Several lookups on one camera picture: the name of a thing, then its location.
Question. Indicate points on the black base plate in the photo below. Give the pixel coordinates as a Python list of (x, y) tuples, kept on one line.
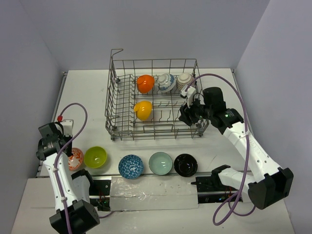
[(207, 192), (99, 194)]

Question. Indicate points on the orange bowl white inside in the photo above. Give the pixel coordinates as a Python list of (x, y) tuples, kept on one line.
[(145, 83)]

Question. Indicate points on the black glossy bowl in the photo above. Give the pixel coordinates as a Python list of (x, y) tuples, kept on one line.
[(185, 165)]

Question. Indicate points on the lime green bowl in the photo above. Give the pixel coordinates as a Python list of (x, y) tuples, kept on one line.
[(95, 157)]

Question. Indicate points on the grey wire dish rack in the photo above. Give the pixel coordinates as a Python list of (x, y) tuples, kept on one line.
[(122, 95)]

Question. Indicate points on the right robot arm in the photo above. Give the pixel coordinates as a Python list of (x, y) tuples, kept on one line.
[(269, 182)]

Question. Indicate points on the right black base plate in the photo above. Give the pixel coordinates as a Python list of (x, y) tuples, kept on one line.
[(207, 192)]

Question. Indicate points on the yellow-orange bowl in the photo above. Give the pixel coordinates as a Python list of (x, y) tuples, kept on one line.
[(143, 110)]

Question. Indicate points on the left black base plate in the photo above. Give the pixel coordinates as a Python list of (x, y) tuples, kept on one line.
[(99, 194)]

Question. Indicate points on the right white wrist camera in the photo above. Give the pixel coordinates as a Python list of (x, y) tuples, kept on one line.
[(188, 94)]

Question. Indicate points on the orange white patterned bowl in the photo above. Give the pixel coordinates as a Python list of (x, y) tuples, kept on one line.
[(76, 160)]

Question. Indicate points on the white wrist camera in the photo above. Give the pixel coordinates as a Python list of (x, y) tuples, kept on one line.
[(188, 94), (65, 126)]

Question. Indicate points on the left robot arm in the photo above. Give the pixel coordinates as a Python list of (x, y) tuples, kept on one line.
[(74, 214)]

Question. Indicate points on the grey patterned bowl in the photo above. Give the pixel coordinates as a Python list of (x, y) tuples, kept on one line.
[(183, 79)]

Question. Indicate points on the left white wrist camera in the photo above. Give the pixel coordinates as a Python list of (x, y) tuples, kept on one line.
[(65, 126)]

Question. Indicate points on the light teal bowl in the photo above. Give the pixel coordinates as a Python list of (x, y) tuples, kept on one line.
[(160, 163)]

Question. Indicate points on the blue floral bowl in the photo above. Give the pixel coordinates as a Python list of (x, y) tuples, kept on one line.
[(166, 82)]

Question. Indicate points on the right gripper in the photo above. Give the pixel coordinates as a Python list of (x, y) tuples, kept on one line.
[(185, 112)]

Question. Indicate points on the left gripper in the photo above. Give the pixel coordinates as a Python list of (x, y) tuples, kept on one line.
[(67, 145)]

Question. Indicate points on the blue triangle pattern bowl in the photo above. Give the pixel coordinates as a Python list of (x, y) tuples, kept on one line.
[(130, 167)]

